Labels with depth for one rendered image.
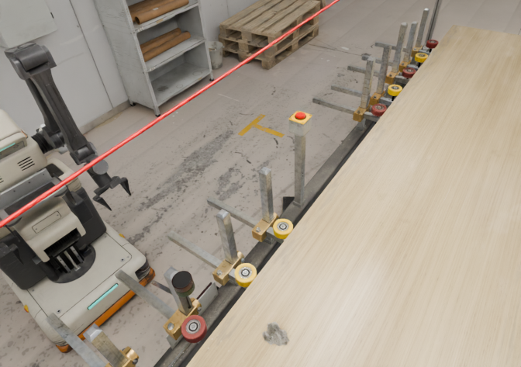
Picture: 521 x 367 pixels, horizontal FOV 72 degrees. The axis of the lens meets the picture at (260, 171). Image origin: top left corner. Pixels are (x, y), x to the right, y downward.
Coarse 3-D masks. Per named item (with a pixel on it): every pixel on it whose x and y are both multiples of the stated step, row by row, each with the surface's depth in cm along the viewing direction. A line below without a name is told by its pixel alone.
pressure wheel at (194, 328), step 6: (186, 318) 117; (192, 318) 117; (198, 318) 117; (186, 324) 116; (192, 324) 115; (198, 324) 116; (204, 324) 115; (186, 330) 114; (192, 330) 114; (198, 330) 114; (204, 330) 114; (186, 336) 113; (192, 336) 113; (198, 336) 113; (204, 336) 115; (192, 342) 114
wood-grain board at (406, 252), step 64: (448, 64) 232; (512, 64) 227; (384, 128) 187; (448, 128) 183; (512, 128) 180; (384, 192) 153; (448, 192) 151; (512, 192) 149; (320, 256) 132; (384, 256) 130; (448, 256) 129; (512, 256) 127; (256, 320) 116; (320, 320) 114; (384, 320) 113; (448, 320) 112; (512, 320) 111
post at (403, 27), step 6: (402, 24) 217; (402, 30) 219; (402, 36) 221; (402, 42) 223; (396, 48) 228; (402, 48) 228; (396, 54) 230; (396, 60) 232; (396, 66) 234; (396, 72) 237
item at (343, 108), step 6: (318, 102) 222; (324, 102) 219; (330, 102) 217; (336, 102) 217; (336, 108) 216; (342, 108) 213; (348, 108) 212; (354, 108) 211; (366, 114) 206; (372, 114) 206; (372, 120) 206
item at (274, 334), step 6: (270, 324) 114; (276, 324) 114; (270, 330) 113; (276, 330) 112; (282, 330) 112; (264, 336) 111; (270, 336) 111; (276, 336) 110; (282, 336) 111; (270, 342) 110; (276, 342) 110; (282, 342) 110
